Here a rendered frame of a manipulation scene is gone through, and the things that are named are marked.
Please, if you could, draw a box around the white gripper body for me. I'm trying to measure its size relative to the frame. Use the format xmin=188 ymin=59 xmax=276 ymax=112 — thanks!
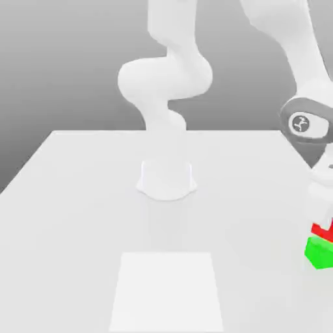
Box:
xmin=306 ymin=181 xmax=333 ymax=228

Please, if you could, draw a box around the small red cube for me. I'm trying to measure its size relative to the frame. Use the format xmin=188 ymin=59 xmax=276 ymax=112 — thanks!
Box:
xmin=311 ymin=219 xmax=333 ymax=243

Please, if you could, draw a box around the small green cube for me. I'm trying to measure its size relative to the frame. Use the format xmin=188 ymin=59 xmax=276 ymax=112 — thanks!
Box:
xmin=304 ymin=235 xmax=333 ymax=271

